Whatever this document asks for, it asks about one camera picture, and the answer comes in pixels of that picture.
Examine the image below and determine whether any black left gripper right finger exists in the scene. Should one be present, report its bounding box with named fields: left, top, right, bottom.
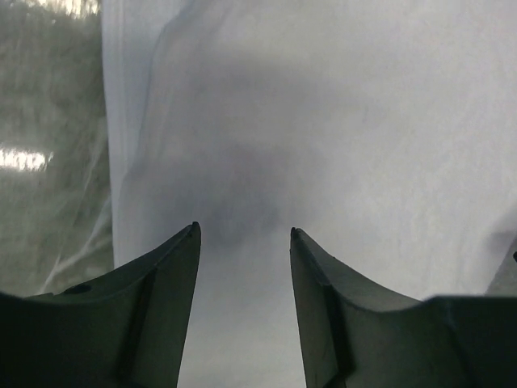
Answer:
left=290, top=228, right=516, bottom=387

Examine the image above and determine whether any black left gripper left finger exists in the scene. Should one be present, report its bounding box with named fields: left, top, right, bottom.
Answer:
left=1, top=223, right=201, bottom=387

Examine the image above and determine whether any white towel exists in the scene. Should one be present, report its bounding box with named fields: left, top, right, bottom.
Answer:
left=102, top=1, right=516, bottom=387

